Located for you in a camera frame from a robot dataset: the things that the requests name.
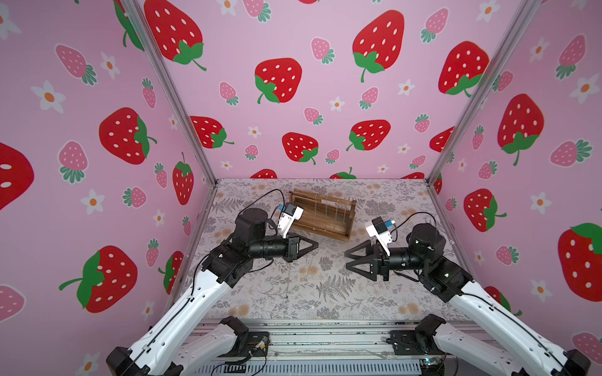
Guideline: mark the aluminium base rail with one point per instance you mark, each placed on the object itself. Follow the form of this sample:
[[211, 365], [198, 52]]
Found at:
[[332, 348]]

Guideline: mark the aluminium corner frame post left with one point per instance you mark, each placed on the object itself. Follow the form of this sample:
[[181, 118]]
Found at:
[[136, 16]]

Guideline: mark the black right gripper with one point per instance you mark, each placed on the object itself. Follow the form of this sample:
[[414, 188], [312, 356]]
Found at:
[[381, 262]]

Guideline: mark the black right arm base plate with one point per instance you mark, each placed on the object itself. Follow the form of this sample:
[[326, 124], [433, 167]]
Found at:
[[412, 343]]

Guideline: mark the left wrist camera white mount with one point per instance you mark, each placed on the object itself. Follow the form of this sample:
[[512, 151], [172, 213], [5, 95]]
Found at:
[[289, 214]]

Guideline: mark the aluminium corner frame post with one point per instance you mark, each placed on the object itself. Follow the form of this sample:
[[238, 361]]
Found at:
[[136, 16], [508, 43]]

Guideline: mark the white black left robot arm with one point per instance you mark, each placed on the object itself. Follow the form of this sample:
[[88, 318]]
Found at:
[[165, 349]]

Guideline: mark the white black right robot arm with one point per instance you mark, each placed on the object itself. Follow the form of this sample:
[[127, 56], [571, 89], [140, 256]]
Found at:
[[519, 350]]

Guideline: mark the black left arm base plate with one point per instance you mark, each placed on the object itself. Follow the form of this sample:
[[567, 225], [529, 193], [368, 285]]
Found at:
[[250, 344]]

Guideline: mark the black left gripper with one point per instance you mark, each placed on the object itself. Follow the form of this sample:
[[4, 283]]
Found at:
[[291, 252]]

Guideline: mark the aluminium corner frame post right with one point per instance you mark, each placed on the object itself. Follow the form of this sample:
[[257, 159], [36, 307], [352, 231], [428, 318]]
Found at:
[[508, 43]]

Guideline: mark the wooden jewelry display stand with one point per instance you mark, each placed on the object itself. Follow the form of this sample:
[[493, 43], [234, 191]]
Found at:
[[328, 216]]

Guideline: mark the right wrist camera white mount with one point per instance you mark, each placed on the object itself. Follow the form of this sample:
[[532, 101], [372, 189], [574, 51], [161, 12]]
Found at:
[[380, 229]]

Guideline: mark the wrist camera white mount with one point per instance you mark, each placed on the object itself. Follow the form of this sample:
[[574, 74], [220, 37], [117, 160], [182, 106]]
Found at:
[[380, 229], [289, 214]]

